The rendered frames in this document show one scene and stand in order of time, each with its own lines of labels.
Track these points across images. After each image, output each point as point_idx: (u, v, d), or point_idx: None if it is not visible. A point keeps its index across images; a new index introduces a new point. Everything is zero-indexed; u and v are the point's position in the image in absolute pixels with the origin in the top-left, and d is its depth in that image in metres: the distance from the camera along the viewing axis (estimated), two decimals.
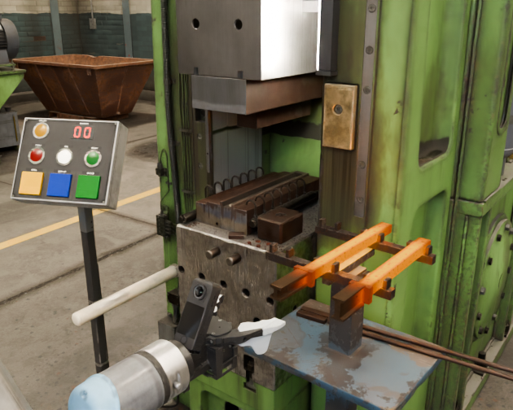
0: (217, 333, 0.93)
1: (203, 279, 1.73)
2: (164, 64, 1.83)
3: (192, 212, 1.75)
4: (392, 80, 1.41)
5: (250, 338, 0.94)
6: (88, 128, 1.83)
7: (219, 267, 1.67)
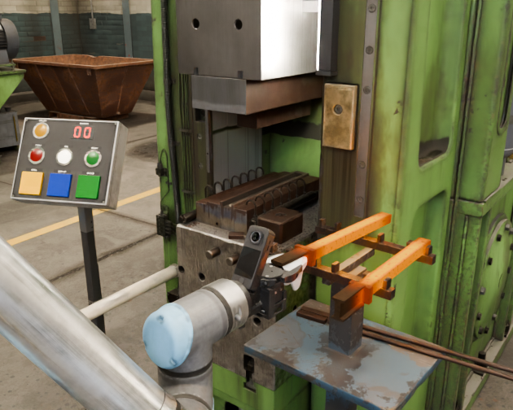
0: (271, 276, 1.01)
1: (203, 279, 1.73)
2: (164, 64, 1.83)
3: (192, 212, 1.75)
4: (392, 80, 1.41)
5: (298, 273, 1.05)
6: (88, 128, 1.83)
7: (219, 267, 1.67)
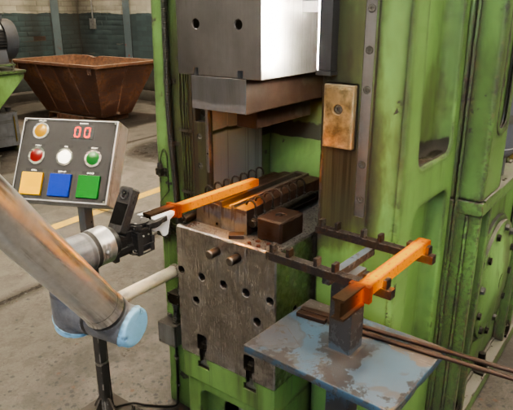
0: (138, 224, 1.35)
1: (203, 279, 1.73)
2: (164, 64, 1.83)
3: (192, 212, 1.75)
4: (392, 80, 1.41)
5: (162, 222, 1.39)
6: (88, 128, 1.83)
7: (219, 267, 1.67)
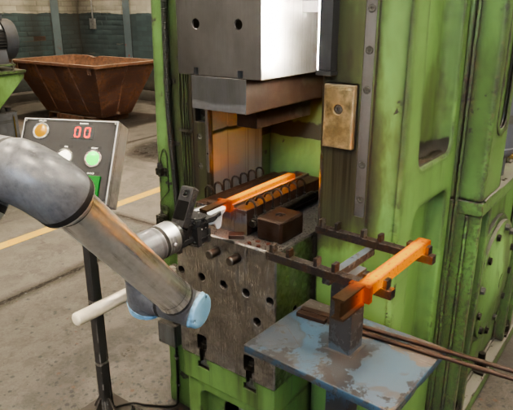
0: (197, 218, 1.53)
1: (203, 279, 1.73)
2: (164, 64, 1.83)
3: None
4: (392, 80, 1.41)
5: (217, 216, 1.57)
6: (88, 128, 1.83)
7: (219, 267, 1.67)
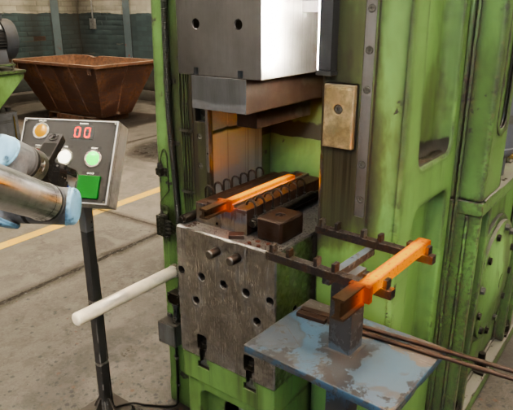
0: (60, 163, 1.56)
1: (203, 279, 1.73)
2: (164, 64, 1.83)
3: (192, 212, 1.75)
4: (392, 80, 1.41)
5: (76, 173, 1.61)
6: (88, 128, 1.83)
7: (219, 267, 1.67)
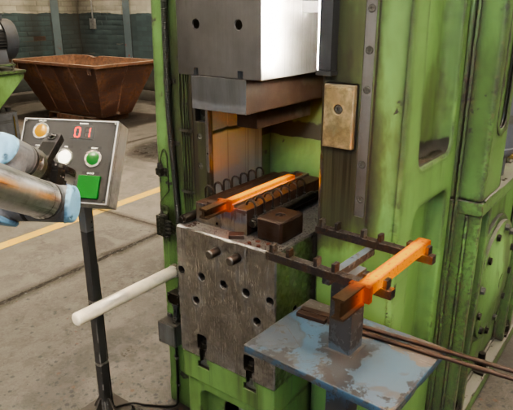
0: (59, 163, 1.56)
1: (203, 279, 1.73)
2: (164, 64, 1.83)
3: (192, 212, 1.75)
4: (392, 80, 1.41)
5: (74, 173, 1.62)
6: (88, 128, 1.83)
7: (219, 267, 1.67)
